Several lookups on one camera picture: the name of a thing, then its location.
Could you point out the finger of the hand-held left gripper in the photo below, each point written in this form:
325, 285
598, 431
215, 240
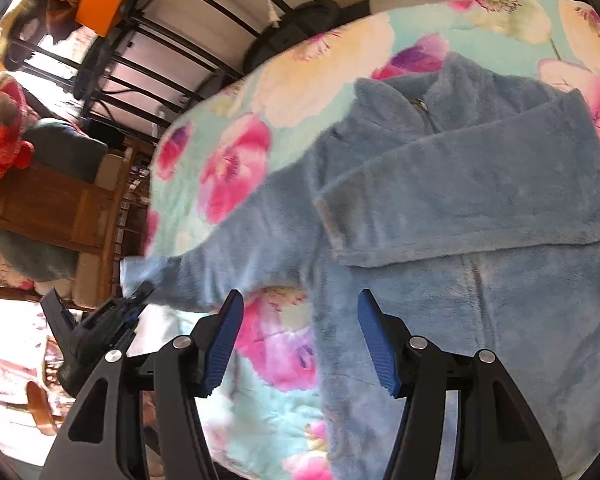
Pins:
141, 294

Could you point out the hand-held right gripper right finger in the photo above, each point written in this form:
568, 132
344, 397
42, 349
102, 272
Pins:
376, 345

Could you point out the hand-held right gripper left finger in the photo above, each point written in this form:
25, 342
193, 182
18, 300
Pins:
224, 345

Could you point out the blue fleece jacket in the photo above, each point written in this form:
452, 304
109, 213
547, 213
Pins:
455, 185

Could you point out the wooden chair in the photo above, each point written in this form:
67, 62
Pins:
45, 205

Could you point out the grey cushion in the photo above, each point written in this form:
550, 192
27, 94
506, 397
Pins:
65, 147

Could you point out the red knitted cloth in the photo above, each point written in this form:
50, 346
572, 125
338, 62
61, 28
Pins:
0, 155

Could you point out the floral blanket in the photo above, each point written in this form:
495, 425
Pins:
300, 85

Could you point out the black metal bed frame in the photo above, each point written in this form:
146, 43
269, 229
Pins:
86, 70

